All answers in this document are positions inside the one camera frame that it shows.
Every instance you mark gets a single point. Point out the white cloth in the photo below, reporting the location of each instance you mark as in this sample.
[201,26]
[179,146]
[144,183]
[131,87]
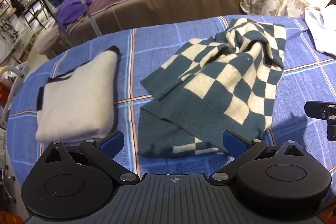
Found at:
[323,29]

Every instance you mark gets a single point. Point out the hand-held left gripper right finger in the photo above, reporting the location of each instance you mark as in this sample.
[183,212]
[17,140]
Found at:
[233,141]

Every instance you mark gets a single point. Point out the white plastic basket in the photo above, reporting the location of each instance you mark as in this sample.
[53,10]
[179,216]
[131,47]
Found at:
[14,69]

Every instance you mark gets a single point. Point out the purple cloth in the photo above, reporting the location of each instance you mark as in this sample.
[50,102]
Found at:
[71,8]

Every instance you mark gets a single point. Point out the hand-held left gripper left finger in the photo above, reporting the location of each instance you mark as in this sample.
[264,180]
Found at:
[112,140]

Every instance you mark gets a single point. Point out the teal and cream checkered sweater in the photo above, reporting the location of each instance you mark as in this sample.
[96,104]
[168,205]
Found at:
[223,77]

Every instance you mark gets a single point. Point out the folded grey sweater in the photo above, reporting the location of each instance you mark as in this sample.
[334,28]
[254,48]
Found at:
[78,98]

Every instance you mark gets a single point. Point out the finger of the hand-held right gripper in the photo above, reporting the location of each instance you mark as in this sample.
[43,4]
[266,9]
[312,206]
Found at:
[321,111]

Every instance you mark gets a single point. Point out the brown bed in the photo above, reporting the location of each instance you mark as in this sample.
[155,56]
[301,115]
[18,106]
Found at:
[170,8]

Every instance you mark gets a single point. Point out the blue plaid bed sheet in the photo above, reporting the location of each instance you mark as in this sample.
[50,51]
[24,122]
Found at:
[157,43]

